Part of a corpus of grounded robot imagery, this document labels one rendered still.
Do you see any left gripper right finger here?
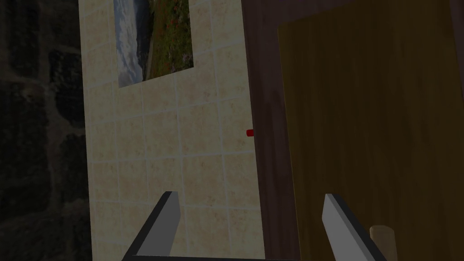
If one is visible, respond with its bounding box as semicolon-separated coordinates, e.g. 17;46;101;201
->
321;193;388;261

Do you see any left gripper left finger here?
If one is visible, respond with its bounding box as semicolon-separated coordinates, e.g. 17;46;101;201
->
125;190;181;256

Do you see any brown wooden door leaf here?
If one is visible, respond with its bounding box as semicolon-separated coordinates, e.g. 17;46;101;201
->
277;0;464;261

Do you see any tan cylindrical door handle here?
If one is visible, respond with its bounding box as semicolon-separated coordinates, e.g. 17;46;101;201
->
369;224;398;261

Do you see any landscape picture on wall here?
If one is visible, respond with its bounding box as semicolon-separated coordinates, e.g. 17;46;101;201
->
113;0;194;89

